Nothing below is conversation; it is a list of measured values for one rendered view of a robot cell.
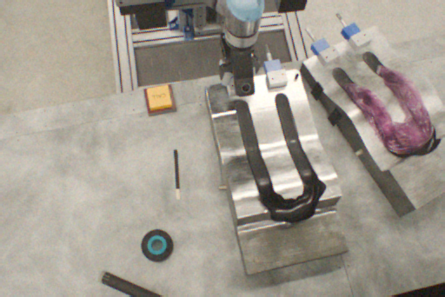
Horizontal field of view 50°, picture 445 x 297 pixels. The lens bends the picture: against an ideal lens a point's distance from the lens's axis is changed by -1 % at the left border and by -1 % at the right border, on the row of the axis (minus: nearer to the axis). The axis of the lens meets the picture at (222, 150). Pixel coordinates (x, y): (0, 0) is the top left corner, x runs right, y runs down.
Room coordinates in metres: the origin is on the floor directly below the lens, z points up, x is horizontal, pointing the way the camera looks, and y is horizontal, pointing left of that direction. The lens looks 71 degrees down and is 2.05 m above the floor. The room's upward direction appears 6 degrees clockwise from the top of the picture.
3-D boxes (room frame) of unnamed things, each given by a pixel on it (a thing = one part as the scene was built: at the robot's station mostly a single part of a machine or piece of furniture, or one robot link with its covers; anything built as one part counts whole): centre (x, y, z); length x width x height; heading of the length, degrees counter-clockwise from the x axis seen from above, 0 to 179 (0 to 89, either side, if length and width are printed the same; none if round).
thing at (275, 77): (0.65, -0.11, 0.89); 0.13 x 0.05 x 0.05; 18
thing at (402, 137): (0.57, -0.44, 0.90); 0.26 x 0.18 x 0.08; 36
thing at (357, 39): (0.82, -0.33, 0.86); 0.13 x 0.05 x 0.05; 36
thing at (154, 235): (0.15, 0.14, 0.82); 0.08 x 0.08 x 0.04
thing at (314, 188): (0.39, -0.14, 0.92); 0.35 x 0.16 x 0.09; 18
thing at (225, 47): (0.60, -0.01, 1.05); 0.09 x 0.08 x 0.12; 18
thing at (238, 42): (0.60, -0.01, 1.13); 0.08 x 0.08 x 0.05
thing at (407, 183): (0.57, -0.45, 0.86); 0.50 x 0.26 x 0.11; 36
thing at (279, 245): (0.38, -0.14, 0.87); 0.50 x 0.26 x 0.14; 18
